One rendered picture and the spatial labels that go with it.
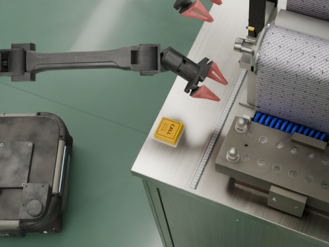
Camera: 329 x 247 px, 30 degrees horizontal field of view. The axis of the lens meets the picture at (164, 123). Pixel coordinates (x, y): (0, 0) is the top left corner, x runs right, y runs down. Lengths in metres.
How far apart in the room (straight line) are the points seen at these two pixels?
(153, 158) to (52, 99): 1.34
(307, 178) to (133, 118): 1.44
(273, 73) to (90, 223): 1.45
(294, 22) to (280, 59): 0.17
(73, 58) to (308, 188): 0.74
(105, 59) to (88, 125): 1.31
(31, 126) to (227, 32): 1.10
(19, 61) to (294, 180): 0.84
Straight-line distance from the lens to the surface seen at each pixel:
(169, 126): 1.89
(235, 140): 1.74
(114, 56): 1.72
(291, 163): 1.71
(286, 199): 1.70
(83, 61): 1.74
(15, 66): 1.82
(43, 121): 2.80
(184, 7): 1.55
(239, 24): 2.12
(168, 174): 1.84
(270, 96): 1.69
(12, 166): 2.71
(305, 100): 1.65
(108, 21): 3.34
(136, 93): 3.06
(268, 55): 1.57
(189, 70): 1.72
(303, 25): 1.70
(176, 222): 2.16
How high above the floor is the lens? 2.58
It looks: 61 degrees down
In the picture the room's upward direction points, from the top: 12 degrees counter-clockwise
